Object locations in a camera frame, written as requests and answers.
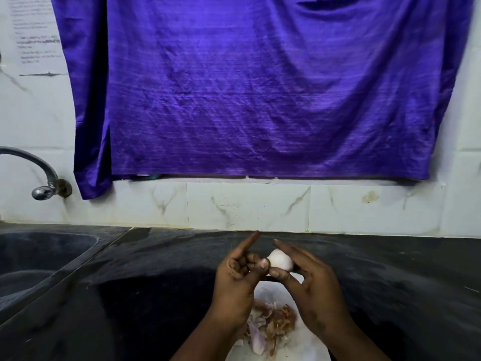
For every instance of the person's right forearm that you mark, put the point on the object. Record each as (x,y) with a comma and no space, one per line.
(357,345)

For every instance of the small brown onion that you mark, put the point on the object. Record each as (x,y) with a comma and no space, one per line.
(280,260)

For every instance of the black kitchen sink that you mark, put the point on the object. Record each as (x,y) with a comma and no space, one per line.
(37,251)

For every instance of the black stone countertop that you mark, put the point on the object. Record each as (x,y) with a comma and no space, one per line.
(394,278)

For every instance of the person's left forearm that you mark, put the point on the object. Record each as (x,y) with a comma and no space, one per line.
(203,342)

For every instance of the pile of onion peels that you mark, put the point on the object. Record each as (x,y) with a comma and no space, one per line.
(274,323)

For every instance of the person's right hand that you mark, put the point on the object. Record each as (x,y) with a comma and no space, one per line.
(323,300)

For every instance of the purple cloth curtain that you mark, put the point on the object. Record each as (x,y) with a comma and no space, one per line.
(263,90)

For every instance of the chrome wall faucet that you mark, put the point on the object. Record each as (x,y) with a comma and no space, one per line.
(45,191)

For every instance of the person's left hand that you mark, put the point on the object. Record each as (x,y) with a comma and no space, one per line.
(235,293)

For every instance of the white printed paper notice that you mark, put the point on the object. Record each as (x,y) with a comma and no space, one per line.
(37,48)

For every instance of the white marble cutting board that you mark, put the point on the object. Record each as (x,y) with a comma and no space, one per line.
(304,345)

